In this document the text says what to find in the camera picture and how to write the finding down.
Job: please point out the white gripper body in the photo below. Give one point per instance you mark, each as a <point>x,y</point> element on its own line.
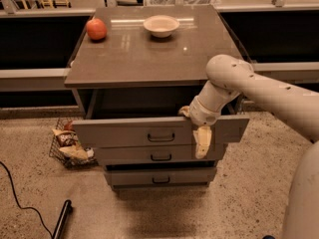
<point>205,114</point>

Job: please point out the grey top drawer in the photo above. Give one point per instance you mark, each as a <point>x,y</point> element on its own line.
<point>120,133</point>

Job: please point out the grey drawer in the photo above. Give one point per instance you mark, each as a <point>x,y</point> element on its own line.
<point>160,176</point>
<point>120,133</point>
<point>147,154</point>

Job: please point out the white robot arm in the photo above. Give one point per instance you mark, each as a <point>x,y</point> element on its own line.
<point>227,78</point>

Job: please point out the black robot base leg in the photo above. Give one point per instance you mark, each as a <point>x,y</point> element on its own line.
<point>66,211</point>

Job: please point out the grey bottom drawer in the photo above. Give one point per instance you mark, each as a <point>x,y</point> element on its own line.
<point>160,176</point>

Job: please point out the grey drawer cabinet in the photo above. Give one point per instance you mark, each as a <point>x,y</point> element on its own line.
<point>132,74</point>

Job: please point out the grey middle drawer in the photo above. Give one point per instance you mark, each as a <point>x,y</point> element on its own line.
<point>147,154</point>

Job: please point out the white bowl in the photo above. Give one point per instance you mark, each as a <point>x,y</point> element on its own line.
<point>161,26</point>

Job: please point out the red apple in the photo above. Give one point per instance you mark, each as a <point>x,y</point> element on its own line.
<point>96,29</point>

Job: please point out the snack bags in basket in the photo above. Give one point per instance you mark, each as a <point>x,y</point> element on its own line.
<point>69,143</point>

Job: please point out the wire basket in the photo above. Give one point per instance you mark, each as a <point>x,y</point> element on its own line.
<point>66,161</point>

